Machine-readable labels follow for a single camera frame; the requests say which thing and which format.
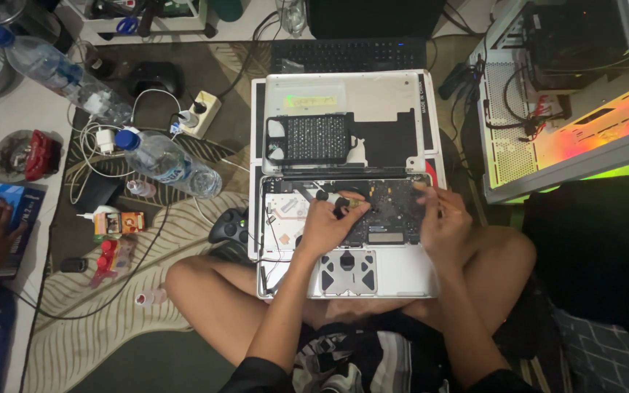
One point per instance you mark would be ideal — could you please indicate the person's left hand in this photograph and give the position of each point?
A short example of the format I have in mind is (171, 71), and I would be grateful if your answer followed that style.
(322, 226)

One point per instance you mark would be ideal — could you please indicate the person's right hand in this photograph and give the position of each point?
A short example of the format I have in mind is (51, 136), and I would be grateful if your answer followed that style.
(444, 224)

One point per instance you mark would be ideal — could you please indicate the person's left fingers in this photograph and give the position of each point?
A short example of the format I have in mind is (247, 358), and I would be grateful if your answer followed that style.
(354, 206)

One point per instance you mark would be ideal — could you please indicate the person's right fingers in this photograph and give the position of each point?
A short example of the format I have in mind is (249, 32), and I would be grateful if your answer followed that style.
(429, 199)

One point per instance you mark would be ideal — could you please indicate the black screwdriver with brass tip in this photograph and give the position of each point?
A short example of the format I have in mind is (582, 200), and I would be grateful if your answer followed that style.
(336, 201)

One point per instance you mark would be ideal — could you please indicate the opened silver laptop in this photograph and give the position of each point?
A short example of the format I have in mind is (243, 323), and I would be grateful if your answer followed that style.
(385, 262)

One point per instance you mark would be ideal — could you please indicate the black screwdriver bit case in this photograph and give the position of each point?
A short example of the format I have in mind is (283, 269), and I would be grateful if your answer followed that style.
(314, 139)

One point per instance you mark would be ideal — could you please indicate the silver laptop bottom cover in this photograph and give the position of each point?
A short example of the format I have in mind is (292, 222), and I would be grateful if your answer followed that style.
(380, 103)

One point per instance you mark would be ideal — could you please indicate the black game controller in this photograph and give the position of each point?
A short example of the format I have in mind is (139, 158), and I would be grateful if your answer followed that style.
(231, 226)

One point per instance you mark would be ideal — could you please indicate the person's patterned shorts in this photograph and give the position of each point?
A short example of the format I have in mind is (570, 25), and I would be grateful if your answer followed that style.
(363, 357)

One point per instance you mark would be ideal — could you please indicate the black keyboard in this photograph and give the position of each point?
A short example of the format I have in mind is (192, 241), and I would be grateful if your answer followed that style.
(347, 54)

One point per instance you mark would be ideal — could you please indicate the white open computer case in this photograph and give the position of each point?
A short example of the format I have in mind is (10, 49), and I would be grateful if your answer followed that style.
(560, 103)

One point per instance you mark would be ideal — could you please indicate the person's legs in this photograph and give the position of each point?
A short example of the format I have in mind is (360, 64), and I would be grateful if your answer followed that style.
(211, 305)

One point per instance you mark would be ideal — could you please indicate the white power strip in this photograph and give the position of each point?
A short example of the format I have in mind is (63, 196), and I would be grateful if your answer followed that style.
(201, 113)

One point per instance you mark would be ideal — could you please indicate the black cloth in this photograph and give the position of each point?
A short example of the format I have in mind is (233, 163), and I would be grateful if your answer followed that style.
(601, 256)

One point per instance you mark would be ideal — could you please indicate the clear water bottle blue cap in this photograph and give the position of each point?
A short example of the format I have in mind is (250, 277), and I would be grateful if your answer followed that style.
(170, 164)

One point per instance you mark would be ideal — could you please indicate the black monitor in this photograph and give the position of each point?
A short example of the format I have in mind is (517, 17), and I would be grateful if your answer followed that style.
(374, 17)

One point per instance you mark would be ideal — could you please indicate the clear glass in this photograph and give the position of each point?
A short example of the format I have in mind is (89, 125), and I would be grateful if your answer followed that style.
(291, 15)

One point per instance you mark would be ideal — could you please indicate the small pink bottle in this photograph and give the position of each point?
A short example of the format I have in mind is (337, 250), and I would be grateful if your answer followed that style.
(141, 188)
(150, 297)

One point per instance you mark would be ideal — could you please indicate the small orange box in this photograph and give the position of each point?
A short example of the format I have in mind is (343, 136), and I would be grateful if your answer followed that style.
(123, 222)

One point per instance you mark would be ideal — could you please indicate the leaf pattern rug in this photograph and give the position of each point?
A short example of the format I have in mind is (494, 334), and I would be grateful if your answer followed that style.
(129, 305)

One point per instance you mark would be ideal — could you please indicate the red glue blister pack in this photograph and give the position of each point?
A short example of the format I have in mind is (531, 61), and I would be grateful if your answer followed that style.
(111, 262)

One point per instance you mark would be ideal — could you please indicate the black flat box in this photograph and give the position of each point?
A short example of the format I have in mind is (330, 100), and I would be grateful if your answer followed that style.
(93, 194)

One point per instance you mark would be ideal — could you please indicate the white tray with tools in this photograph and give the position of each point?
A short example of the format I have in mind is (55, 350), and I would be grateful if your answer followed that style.
(145, 16)

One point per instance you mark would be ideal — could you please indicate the small black device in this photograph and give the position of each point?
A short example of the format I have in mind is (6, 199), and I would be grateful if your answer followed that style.
(73, 265)

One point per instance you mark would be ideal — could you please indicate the large clear water bottle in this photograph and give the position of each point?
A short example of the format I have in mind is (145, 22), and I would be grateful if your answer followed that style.
(55, 73)

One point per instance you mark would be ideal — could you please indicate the round ashtray with red pack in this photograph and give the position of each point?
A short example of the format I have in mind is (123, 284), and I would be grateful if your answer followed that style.
(28, 155)

